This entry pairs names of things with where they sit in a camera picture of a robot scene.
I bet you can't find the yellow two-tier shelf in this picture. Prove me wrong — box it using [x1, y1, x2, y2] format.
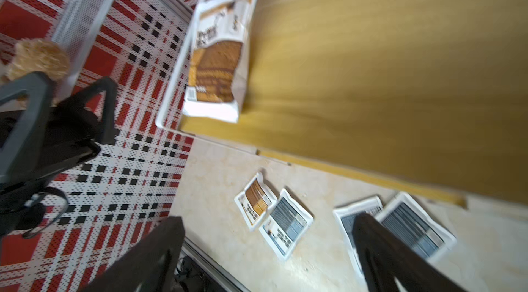
[180, 0, 527, 204]

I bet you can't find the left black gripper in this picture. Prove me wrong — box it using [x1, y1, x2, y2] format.
[1, 72, 118, 238]

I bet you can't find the grey coffee bag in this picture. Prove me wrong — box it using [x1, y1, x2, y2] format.
[258, 188, 314, 261]
[375, 192, 457, 263]
[333, 195, 383, 282]

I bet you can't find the grey coffee bag left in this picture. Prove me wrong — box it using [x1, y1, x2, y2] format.
[258, 188, 314, 261]

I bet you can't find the grey coffee bag middle upper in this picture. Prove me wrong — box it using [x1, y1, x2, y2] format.
[375, 192, 457, 263]

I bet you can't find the brown teddy bear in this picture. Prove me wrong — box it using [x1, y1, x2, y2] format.
[5, 38, 70, 82]

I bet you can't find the white wire mesh basket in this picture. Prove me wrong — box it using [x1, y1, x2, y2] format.
[52, 0, 114, 100]

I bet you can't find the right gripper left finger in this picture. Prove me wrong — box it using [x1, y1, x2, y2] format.
[83, 216, 185, 292]

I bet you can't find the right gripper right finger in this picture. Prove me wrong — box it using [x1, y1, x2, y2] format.
[352, 214, 463, 291]

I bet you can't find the brown coffee bag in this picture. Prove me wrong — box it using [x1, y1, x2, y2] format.
[234, 170, 278, 231]
[183, 0, 258, 124]

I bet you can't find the grey coffee bag middle lower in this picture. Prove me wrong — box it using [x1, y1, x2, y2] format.
[333, 195, 383, 282]

